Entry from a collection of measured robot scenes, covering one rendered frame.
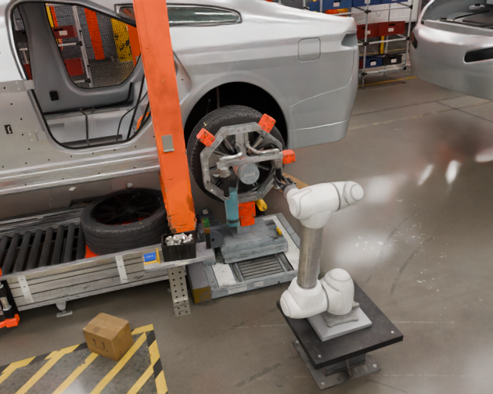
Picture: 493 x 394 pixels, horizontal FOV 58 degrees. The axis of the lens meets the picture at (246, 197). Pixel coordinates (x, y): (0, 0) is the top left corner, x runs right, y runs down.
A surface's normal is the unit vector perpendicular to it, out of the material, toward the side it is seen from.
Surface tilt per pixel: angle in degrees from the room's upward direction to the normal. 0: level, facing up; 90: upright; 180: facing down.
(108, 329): 0
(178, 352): 0
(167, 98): 90
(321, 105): 90
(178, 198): 90
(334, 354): 0
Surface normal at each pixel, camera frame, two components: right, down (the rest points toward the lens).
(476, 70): -0.82, 0.30
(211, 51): 0.27, 0.44
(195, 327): -0.06, -0.88
